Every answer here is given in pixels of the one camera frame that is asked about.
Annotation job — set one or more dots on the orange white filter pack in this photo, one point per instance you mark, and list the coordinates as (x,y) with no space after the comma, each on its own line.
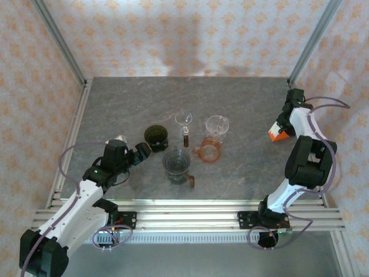
(274,136)

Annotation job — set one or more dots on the dark green coffee dripper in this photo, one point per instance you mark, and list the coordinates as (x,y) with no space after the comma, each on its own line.
(155,134)

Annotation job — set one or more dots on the clear plastic coffee dripper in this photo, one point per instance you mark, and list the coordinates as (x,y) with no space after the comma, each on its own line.
(217,124)

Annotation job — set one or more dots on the orange transparent coffee dripper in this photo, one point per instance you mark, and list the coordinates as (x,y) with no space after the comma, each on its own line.
(210,151)

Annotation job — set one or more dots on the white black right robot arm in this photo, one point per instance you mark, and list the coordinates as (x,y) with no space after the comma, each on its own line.
(299,121)

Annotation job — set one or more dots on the small green circuit board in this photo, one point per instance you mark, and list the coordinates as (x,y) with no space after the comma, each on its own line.
(285,231)

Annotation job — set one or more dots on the orange patterned white curtain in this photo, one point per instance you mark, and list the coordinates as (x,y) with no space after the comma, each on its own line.
(184,34)

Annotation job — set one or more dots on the aluminium frame post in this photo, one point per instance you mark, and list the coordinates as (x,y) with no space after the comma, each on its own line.
(60,40)
(313,40)

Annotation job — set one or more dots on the aluminium base rail bed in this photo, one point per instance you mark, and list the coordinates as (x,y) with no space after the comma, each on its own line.
(184,216)

